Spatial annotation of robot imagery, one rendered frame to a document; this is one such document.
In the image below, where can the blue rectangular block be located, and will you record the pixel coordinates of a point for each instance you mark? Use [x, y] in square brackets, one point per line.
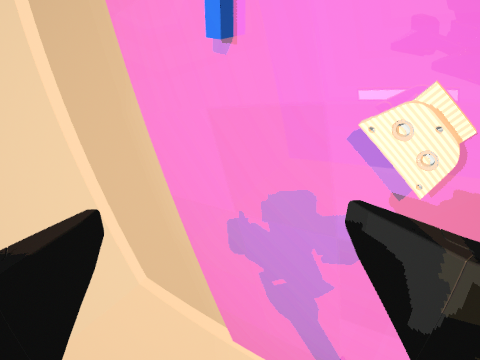
[219, 19]

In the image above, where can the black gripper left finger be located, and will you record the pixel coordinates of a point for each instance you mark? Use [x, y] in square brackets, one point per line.
[43, 280]

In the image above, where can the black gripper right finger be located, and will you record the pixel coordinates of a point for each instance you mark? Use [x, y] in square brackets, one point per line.
[428, 280]

